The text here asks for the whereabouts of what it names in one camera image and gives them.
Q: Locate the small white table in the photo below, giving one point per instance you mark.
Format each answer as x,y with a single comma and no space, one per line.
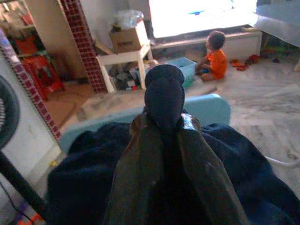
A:
124,57

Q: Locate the pale covered table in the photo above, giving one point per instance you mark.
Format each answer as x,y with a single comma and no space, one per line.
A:
279,23

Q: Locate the brown cardboard sheet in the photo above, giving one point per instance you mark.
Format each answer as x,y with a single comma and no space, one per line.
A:
63,107

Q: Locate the white low bench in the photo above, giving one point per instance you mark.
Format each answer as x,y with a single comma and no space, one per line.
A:
243,44

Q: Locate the child in orange shirt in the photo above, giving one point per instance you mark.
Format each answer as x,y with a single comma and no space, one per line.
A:
216,63

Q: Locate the navy blue garment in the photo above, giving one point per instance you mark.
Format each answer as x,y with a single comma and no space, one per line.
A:
82,175

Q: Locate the light blue plastic bin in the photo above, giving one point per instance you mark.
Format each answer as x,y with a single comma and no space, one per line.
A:
188,68

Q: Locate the black standing fan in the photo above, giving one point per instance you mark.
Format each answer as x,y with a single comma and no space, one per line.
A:
9,112

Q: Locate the red plastic stool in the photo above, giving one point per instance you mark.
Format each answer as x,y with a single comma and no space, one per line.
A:
42,75

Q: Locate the pale folding table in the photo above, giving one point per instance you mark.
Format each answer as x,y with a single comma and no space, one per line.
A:
211,107

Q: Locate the brown cardboard box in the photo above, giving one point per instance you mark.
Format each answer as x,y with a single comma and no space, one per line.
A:
129,39

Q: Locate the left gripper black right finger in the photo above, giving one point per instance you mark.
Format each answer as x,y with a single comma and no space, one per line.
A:
199,175

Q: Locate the red orange toys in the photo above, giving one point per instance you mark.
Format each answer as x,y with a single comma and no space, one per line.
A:
241,64

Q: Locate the orange purple toy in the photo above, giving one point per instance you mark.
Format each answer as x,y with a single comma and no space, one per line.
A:
35,218

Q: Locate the beige cabinet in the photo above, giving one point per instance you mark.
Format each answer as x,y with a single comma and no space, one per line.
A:
51,35

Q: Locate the clear plastic bag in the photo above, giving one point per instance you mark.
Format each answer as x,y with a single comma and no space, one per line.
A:
129,18

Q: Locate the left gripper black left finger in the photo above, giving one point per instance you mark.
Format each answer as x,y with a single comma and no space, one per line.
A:
138,175

